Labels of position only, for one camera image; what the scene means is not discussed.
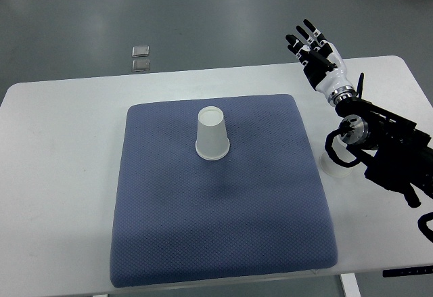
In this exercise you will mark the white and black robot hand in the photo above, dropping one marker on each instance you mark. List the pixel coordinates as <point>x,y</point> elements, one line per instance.
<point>322,64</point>

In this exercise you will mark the white paper cup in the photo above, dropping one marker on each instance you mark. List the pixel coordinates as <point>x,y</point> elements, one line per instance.
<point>330,167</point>
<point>212,142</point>

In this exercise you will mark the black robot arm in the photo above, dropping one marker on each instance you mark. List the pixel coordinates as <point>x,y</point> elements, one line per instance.
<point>396,154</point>

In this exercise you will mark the white paper cup on cushion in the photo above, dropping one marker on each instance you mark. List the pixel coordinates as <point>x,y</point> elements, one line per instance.
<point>212,142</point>

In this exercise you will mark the blue fabric cushion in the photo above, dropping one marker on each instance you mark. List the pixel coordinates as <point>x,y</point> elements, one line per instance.
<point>259,210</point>

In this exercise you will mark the lower metal floor plate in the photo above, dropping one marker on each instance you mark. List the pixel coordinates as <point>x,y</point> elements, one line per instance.
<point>141,65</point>

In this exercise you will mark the metal floor plate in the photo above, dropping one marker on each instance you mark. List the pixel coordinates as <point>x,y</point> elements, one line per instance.
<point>140,51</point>
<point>141,65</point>

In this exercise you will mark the upper metal floor plate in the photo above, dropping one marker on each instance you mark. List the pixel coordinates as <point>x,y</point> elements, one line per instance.
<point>140,51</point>

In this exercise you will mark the white table leg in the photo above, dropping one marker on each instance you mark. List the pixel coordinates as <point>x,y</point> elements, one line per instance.
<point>349,285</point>

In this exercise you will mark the black table control panel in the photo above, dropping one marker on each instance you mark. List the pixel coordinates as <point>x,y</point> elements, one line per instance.
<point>409,271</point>

